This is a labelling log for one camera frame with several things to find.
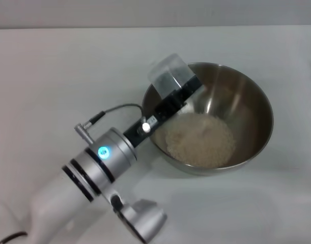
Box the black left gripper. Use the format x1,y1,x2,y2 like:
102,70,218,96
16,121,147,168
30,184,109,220
123,72,205,149

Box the clear plastic measuring cup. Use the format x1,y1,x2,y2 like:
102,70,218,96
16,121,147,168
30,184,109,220
148,52,196,99

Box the white rice grains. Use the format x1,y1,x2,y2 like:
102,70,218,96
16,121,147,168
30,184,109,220
155,113,236,169

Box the stainless steel mixing bowl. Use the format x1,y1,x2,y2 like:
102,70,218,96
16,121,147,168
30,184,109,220
141,62,274,177

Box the grey cable with metal plug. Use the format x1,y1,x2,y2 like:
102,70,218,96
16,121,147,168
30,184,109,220
73,102,146,139

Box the black cable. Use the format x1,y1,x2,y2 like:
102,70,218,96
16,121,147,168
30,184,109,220
0,230,27,244

